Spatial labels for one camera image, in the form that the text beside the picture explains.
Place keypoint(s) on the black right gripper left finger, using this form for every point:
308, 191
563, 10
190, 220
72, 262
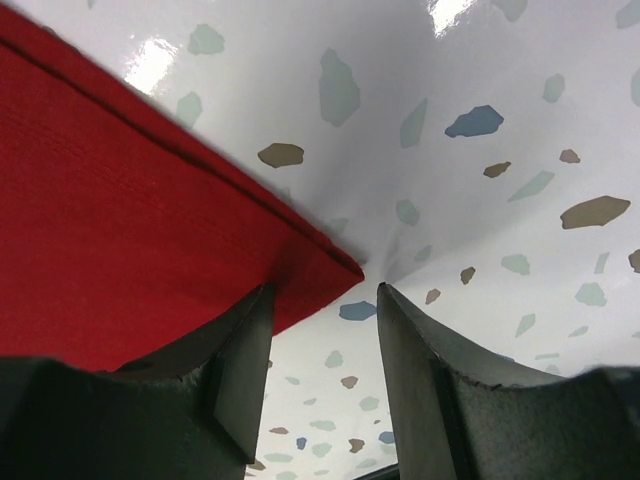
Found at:
189, 410

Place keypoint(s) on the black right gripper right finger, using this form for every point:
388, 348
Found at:
461, 411

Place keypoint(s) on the red t shirt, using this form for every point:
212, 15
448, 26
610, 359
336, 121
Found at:
120, 232

